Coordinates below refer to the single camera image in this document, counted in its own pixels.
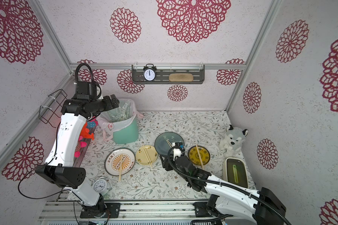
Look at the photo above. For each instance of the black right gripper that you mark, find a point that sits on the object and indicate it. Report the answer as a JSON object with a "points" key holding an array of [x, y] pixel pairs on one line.
{"points": [[166, 162]]}

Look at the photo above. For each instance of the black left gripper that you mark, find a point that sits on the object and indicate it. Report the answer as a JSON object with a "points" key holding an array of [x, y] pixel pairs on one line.
{"points": [[110, 105]]}

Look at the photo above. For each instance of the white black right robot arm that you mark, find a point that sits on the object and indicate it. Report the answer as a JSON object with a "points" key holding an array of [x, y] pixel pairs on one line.
{"points": [[261, 207]]}

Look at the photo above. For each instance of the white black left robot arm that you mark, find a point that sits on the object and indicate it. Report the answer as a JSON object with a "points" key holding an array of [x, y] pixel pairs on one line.
{"points": [[58, 169]]}

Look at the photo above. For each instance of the small pale yellow plate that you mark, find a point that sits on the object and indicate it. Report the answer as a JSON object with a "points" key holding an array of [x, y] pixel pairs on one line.
{"points": [[141, 158]]}

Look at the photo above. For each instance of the dark green glass plate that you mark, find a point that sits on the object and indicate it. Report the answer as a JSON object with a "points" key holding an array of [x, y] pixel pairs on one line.
{"points": [[161, 145]]}

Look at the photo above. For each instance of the green trash bin with bag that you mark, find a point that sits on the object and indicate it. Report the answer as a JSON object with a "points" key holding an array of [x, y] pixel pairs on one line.
{"points": [[120, 125]]}

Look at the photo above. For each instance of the yellow black patterned plate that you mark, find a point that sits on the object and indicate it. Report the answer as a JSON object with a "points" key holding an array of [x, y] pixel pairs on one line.
{"points": [[193, 156]]}

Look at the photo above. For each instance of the red plush toy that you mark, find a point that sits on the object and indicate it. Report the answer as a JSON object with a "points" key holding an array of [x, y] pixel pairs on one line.
{"points": [[85, 133]]}

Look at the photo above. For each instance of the black alarm clock on shelf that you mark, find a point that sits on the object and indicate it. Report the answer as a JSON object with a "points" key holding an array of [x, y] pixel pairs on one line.
{"points": [[149, 72]]}

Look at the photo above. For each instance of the white plush with yellow glasses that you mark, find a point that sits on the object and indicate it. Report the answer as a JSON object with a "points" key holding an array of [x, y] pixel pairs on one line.
{"points": [[80, 144]]}

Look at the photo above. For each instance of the white orange patterned plate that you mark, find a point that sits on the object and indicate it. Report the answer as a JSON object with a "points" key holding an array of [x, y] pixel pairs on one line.
{"points": [[112, 161]]}

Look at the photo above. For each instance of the wooden brush on shelf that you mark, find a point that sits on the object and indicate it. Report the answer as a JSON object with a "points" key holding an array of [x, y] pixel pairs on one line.
{"points": [[181, 77]]}

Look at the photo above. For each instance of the white alarm clock on table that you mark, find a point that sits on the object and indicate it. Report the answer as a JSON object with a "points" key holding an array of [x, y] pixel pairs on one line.
{"points": [[102, 186]]}

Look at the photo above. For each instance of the grey husky plush toy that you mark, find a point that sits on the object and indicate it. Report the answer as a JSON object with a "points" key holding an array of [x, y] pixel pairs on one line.
{"points": [[232, 141]]}

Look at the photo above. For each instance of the white green rectangular tray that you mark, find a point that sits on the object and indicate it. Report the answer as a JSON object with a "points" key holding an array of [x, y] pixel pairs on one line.
{"points": [[234, 171]]}

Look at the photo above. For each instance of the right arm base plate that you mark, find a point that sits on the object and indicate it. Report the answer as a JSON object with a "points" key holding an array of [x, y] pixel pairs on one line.
{"points": [[205, 209]]}

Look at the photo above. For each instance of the grey wall shelf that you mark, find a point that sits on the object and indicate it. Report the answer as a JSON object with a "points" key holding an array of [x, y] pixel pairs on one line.
{"points": [[162, 74]]}

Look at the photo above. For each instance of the black wire wall basket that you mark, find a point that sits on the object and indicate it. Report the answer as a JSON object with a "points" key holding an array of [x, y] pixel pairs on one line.
{"points": [[51, 111]]}

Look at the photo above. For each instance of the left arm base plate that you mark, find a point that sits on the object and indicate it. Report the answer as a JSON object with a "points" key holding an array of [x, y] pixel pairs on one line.
{"points": [[107, 210]]}

